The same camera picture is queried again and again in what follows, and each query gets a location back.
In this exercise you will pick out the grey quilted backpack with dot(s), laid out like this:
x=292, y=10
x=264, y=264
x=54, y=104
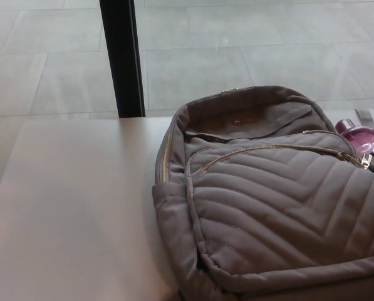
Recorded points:
x=262, y=194

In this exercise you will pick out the pink transparent bottle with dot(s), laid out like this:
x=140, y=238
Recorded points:
x=357, y=135

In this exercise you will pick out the black window frame post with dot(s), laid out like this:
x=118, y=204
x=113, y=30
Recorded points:
x=122, y=62

